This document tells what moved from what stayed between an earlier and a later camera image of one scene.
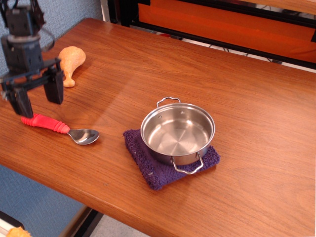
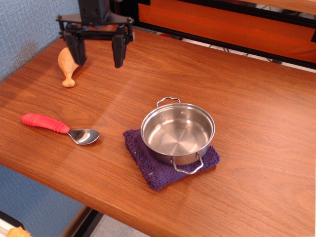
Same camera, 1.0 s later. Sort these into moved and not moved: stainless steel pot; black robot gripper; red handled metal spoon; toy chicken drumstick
Moved: black robot gripper
Not moved: toy chicken drumstick; red handled metal spoon; stainless steel pot
